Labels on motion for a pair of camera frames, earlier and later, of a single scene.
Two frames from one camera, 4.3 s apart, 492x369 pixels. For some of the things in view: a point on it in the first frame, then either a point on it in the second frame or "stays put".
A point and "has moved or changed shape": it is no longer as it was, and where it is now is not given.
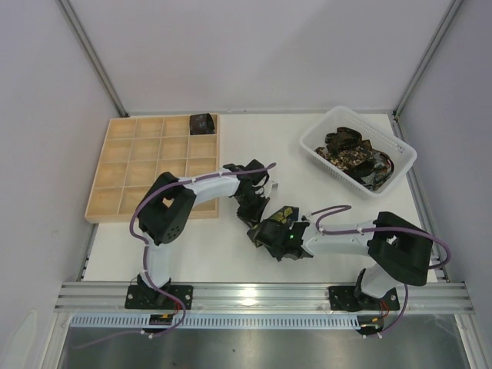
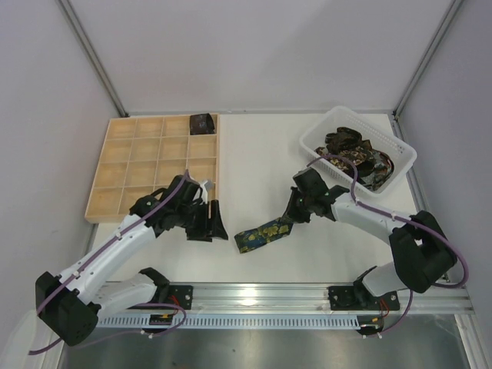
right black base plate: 344,298 stays put
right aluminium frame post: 450,14 stays put
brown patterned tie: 347,150 stays put
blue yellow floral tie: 287,215 has moved or changed shape
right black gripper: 262,234 -> 298,207
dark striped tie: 383,170 stays put
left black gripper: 253,207 -> 201,217
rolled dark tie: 201,124 stays put
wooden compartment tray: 135,151 stays put
